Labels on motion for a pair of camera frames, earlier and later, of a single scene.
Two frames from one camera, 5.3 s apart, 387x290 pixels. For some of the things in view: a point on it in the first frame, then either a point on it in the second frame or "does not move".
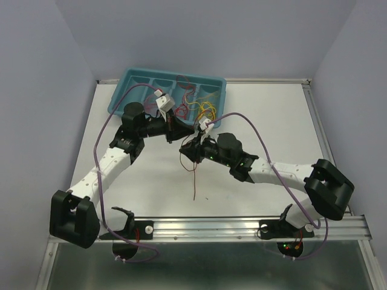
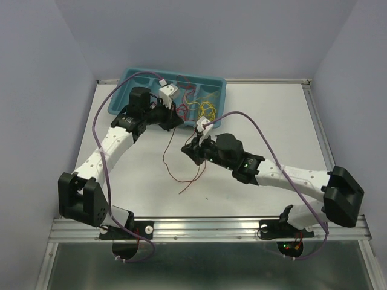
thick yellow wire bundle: (204, 106) does not move
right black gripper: (193, 151) does not move
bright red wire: (182, 109) does not move
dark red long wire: (195, 168) -> (198, 170)
